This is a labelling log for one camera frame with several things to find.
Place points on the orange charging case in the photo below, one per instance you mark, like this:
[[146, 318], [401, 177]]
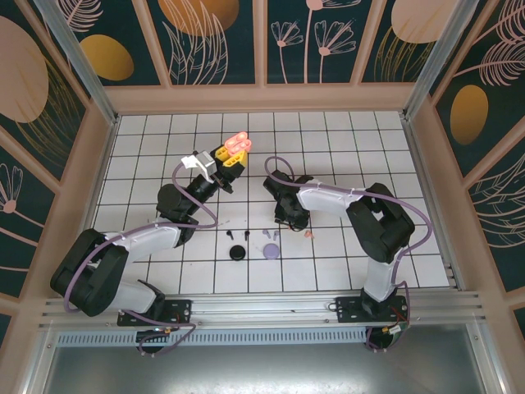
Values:
[[238, 141]]

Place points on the purple round charging case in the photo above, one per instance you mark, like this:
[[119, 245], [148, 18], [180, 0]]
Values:
[[271, 251]]

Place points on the aluminium mounting rail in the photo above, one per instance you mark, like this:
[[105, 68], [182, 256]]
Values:
[[262, 308]]

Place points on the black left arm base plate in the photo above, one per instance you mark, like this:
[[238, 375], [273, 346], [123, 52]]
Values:
[[180, 310]]

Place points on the aluminium frame post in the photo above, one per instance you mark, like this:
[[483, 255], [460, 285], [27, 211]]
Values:
[[439, 61], [78, 61]]

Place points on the grey metal sheet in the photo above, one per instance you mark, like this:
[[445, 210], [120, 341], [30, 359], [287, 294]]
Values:
[[262, 369]]

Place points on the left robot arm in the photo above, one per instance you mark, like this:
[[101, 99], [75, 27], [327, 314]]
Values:
[[143, 242]]

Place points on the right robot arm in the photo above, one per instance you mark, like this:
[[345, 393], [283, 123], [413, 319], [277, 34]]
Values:
[[328, 201]]

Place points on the black round charging case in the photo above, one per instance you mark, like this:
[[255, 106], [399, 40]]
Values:
[[238, 253]]

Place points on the aluminium table side rail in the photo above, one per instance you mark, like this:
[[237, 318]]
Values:
[[108, 141], [413, 143]]

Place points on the orange earbud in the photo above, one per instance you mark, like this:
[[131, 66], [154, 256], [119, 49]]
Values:
[[308, 235]]

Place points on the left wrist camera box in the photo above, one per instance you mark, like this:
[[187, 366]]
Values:
[[203, 162]]

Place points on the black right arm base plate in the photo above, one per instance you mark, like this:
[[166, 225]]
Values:
[[348, 310]]

